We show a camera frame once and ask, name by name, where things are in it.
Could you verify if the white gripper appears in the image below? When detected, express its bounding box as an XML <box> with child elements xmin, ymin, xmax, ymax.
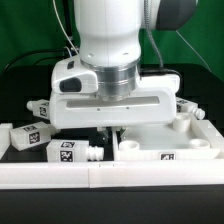
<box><xmin>49</xmin><ymin>56</ymin><xmax>180</xmax><ymax>143</ymax></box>

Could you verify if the white square tabletop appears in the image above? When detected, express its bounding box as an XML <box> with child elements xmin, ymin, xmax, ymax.
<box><xmin>113</xmin><ymin>113</ymin><xmax>220</xmax><ymax>161</ymax></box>

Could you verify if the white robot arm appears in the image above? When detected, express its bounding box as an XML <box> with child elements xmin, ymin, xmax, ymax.
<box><xmin>49</xmin><ymin>0</ymin><xmax>198</xmax><ymax>129</ymax></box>

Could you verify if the white front fence bar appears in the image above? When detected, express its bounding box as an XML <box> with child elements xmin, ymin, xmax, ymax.
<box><xmin>0</xmin><ymin>159</ymin><xmax>224</xmax><ymax>189</ymax></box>

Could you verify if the white left fence bar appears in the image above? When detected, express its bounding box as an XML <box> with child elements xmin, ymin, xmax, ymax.
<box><xmin>0</xmin><ymin>123</ymin><xmax>13</xmax><ymax>159</ymax></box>

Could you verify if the black cable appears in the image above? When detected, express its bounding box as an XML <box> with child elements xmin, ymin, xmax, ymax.
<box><xmin>0</xmin><ymin>48</ymin><xmax>68</xmax><ymax>76</ymax></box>

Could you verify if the white cable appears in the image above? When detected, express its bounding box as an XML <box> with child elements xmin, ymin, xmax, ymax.
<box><xmin>51</xmin><ymin>0</ymin><xmax>81</xmax><ymax>58</ymax></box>

